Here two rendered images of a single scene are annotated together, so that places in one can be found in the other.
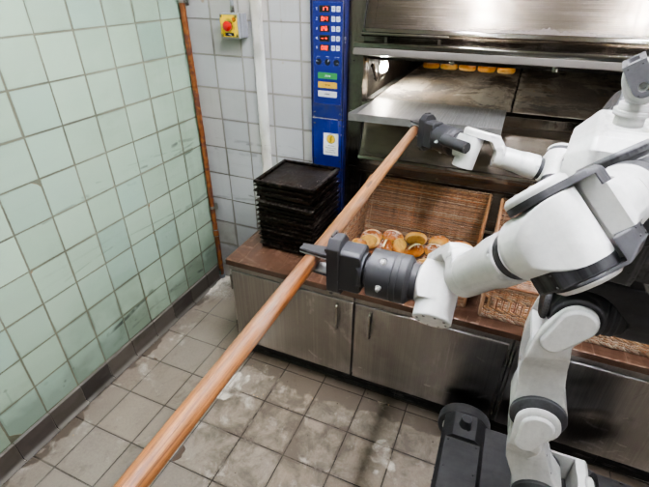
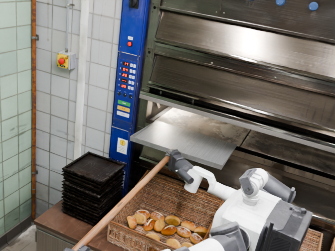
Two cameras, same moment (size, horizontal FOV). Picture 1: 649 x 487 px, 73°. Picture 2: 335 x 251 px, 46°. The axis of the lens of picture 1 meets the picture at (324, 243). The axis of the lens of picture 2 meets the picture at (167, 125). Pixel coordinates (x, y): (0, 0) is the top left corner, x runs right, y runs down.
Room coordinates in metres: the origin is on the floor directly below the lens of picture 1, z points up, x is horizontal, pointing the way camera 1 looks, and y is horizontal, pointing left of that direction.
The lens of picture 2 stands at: (-0.35, -0.19, 2.17)
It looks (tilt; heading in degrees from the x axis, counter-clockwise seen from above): 23 degrees down; 357
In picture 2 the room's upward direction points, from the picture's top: 9 degrees clockwise
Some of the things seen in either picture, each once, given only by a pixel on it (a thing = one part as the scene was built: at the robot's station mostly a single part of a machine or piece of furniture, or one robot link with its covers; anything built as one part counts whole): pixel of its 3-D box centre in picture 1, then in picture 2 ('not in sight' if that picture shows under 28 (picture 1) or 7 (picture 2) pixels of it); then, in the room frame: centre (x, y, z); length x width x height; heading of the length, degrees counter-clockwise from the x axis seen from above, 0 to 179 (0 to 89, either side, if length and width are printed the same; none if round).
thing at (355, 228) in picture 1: (412, 233); (167, 218); (1.60, -0.37, 0.72); 0.56 x 0.49 x 0.28; 66
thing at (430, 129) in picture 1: (436, 135); (179, 165); (1.41, -0.37, 1.20); 0.12 x 0.10 x 0.13; 32
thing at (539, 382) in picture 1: (551, 359); not in sight; (0.82, -0.60, 0.78); 0.18 x 0.15 x 0.47; 157
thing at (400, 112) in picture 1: (430, 111); (185, 140); (1.73, -0.41, 1.19); 0.55 x 0.36 x 0.03; 67
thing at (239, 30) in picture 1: (233, 25); (66, 60); (2.16, 0.40, 1.46); 0.10 x 0.07 x 0.10; 67
